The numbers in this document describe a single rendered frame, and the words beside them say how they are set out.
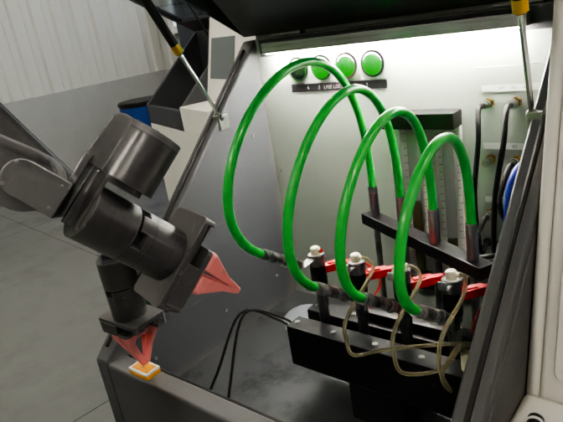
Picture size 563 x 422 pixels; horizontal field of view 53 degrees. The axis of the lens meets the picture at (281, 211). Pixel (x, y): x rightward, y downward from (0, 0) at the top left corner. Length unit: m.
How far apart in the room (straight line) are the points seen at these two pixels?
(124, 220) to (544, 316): 0.54
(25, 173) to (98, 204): 0.07
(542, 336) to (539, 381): 0.06
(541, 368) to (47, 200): 0.64
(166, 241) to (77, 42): 7.36
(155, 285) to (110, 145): 0.15
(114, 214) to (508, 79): 0.70
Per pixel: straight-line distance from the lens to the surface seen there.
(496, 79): 1.02
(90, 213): 0.53
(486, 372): 0.72
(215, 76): 4.07
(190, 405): 0.94
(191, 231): 0.58
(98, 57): 7.98
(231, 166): 0.77
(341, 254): 0.71
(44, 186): 0.53
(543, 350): 0.82
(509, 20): 0.98
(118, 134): 0.55
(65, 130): 7.70
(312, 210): 1.30
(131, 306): 0.95
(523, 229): 0.77
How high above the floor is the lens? 1.50
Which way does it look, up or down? 19 degrees down
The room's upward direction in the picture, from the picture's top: 9 degrees counter-clockwise
